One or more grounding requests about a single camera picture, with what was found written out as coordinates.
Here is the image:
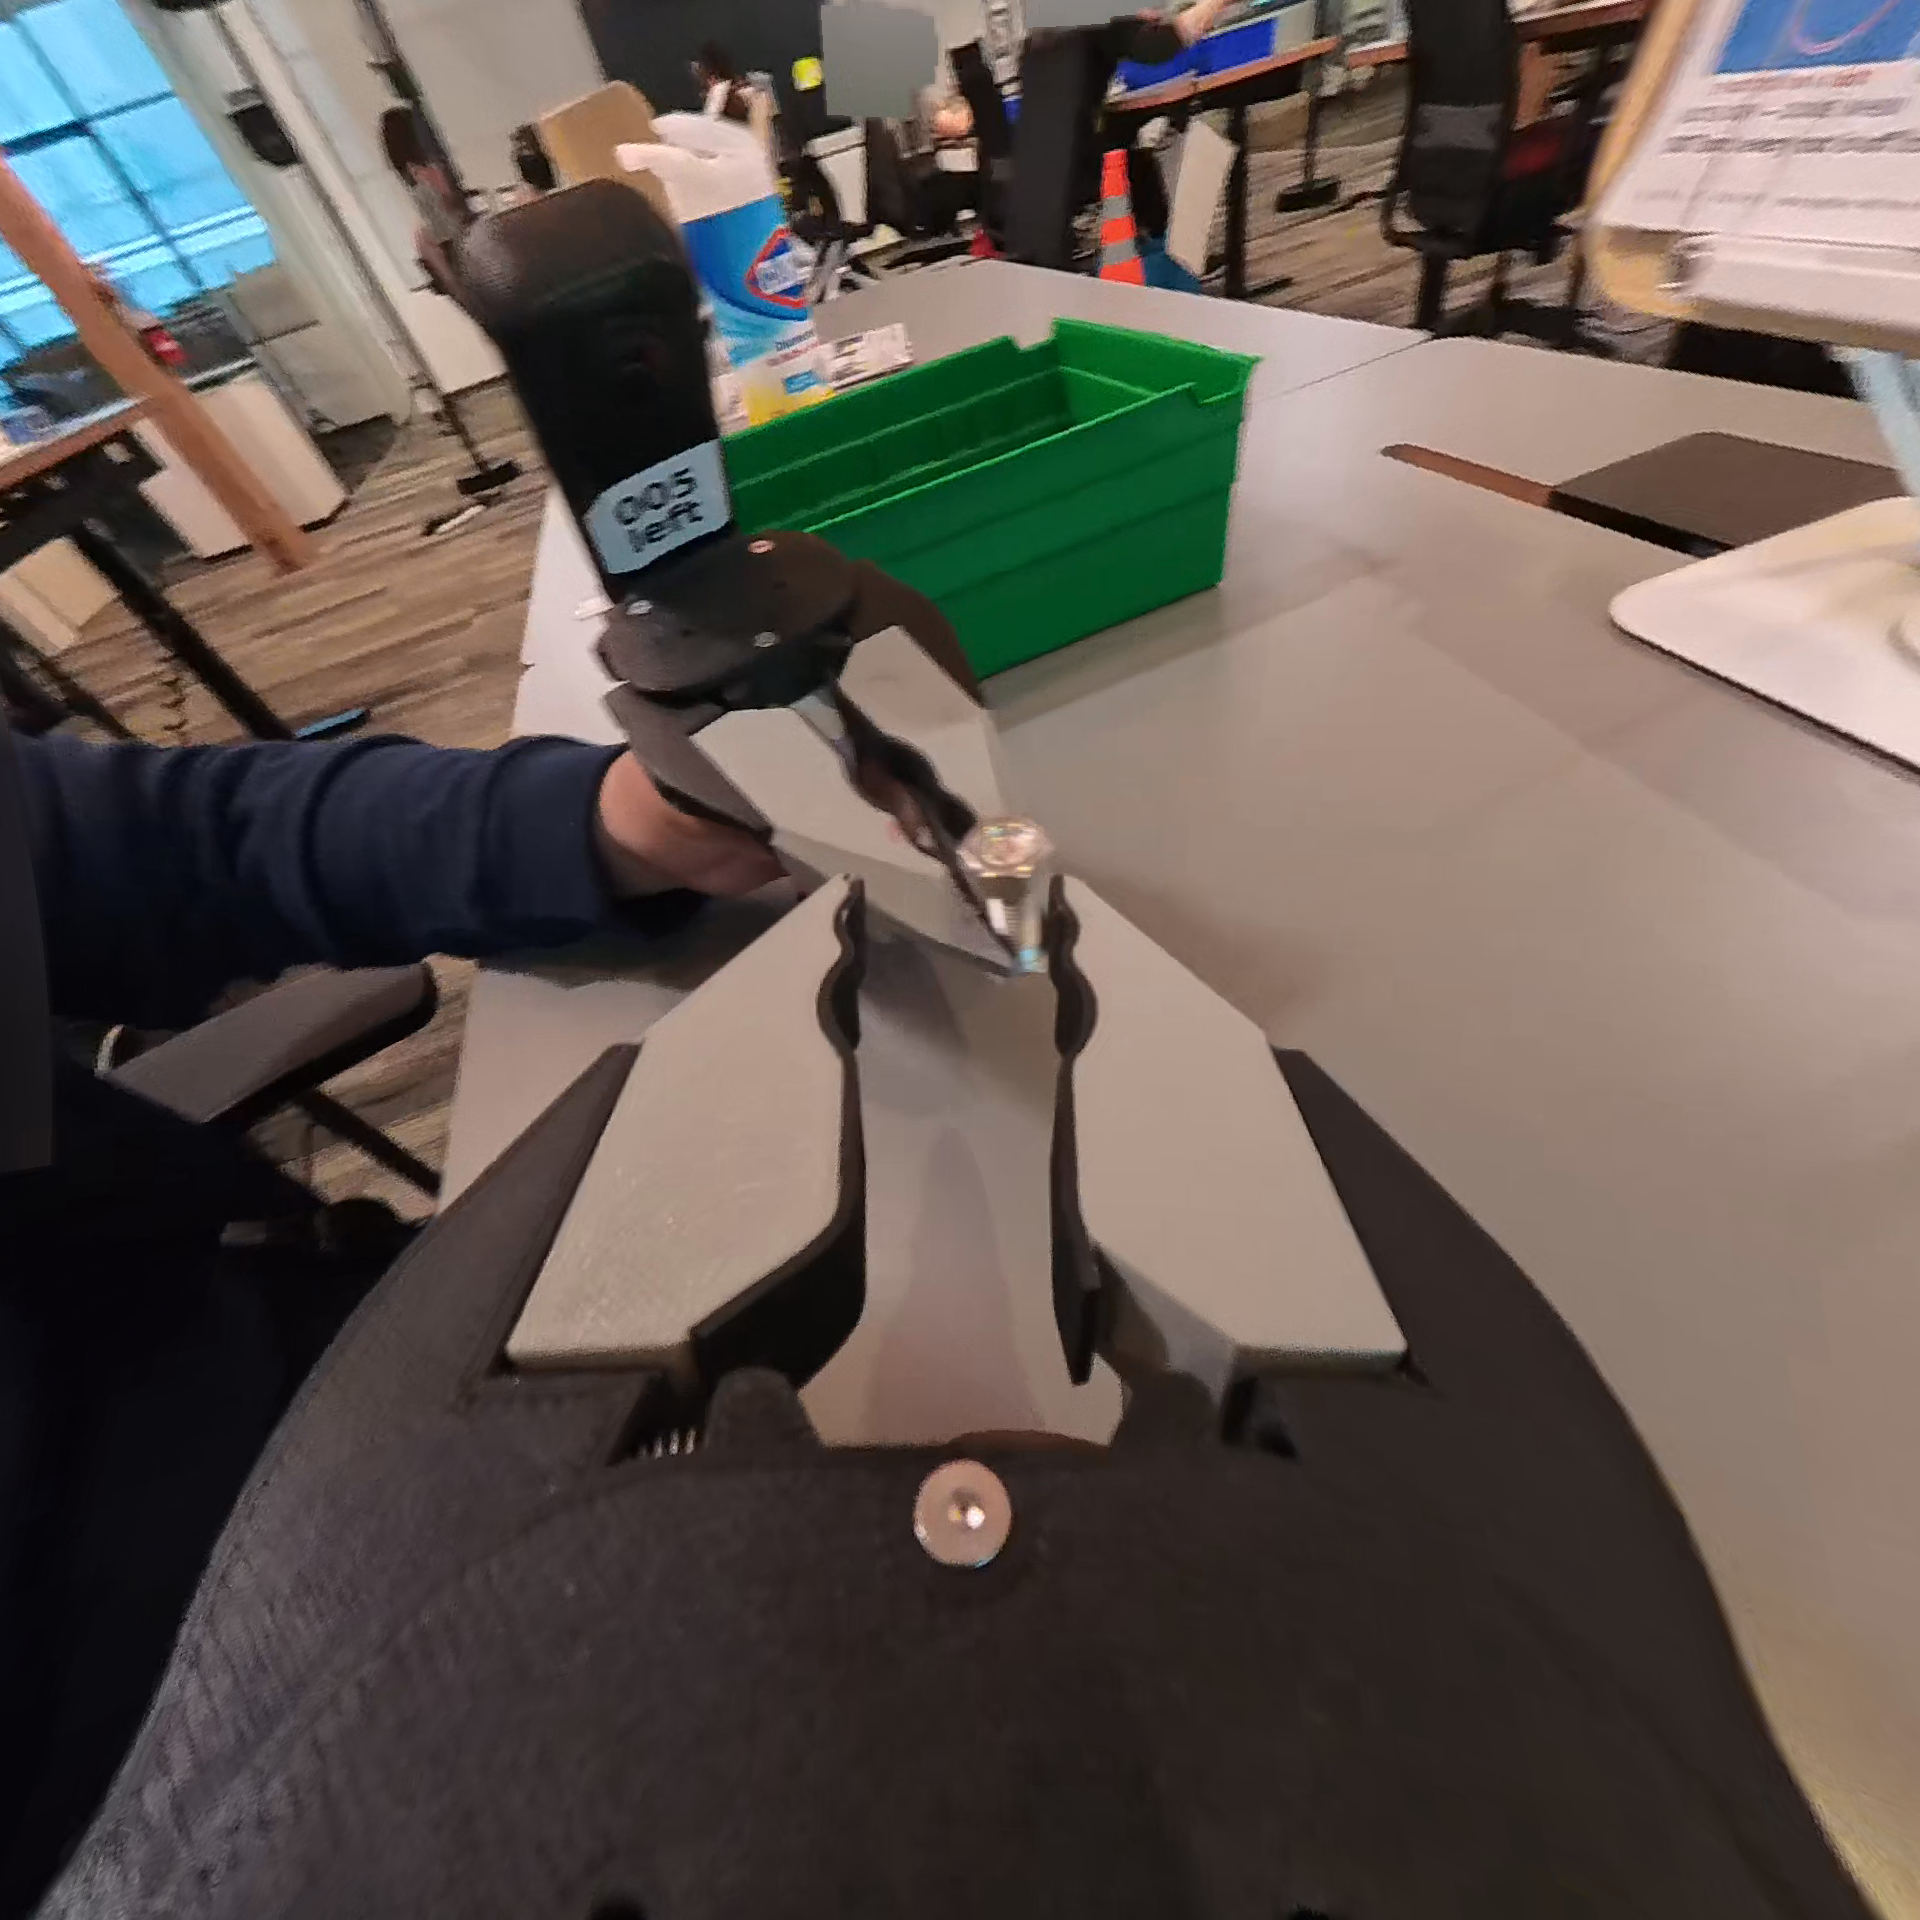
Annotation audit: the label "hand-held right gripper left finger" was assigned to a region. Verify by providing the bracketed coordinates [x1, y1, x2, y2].
[504, 874, 871, 1397]

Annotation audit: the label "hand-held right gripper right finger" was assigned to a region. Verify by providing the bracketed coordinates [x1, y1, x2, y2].
[1047, 874, 1417, 1387]

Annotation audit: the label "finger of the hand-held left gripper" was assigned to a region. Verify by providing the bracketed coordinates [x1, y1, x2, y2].
[832, 622, 1011, 861]
[696, 697, 1028, 981]

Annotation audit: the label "steel hex bolt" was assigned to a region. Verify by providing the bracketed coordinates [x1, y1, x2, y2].
[954, 820, 1064, 974]

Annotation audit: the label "green plastic bin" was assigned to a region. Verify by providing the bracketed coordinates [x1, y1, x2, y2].
[718, 318, 1261, 683]

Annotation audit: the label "person's left forearm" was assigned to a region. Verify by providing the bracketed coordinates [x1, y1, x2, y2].
[0, 730, 629, 1030]

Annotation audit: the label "person's left hand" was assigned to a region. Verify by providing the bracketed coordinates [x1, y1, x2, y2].
[597, 747, 788, 934]

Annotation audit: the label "disinfectant wipes canister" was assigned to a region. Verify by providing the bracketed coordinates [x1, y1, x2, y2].
[617, 113, 835, 432]

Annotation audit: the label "cardboard box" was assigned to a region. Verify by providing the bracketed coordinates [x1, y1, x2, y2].
[539, 79, 670, 205]

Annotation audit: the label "white cabinet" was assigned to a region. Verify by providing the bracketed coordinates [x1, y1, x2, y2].
[142, 368, 353, 557]

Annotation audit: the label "black office chair armrest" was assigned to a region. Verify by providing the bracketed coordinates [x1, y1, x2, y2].
[97, 959, 443, 1203]

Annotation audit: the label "black office chair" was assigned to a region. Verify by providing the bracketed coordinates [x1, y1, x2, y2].
[1378, 0, 1601, 339]
[996, 29, 1129, 274]

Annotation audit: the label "orange traffic cone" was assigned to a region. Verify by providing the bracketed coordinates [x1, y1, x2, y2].
[1092, 143, 1159, 286]

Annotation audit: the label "black-legged desk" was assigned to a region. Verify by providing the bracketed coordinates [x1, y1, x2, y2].
[0, 394, 294, 735]

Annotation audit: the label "person's legs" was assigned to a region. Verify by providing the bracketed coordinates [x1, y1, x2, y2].
[0, 1107, 452, 1920]

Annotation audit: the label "wooden-top desk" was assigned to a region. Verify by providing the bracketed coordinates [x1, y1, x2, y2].
[1103, 35, 1355, 292]

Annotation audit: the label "white desk stand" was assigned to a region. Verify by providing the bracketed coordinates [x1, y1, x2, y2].
[1609, 351, 1920, 778]

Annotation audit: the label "black rectangular pad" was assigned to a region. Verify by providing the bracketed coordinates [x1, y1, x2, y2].
[1550, 432, 1905, 557]

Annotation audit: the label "wooden board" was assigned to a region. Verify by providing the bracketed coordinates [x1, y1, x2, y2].
[1581, 0, 1920, 357]

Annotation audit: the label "white panel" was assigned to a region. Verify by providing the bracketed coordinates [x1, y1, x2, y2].
[1594, 0, 1920, 346]

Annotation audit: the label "wooden post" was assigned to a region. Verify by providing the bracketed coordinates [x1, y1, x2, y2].
[0, 153, 321, 578]

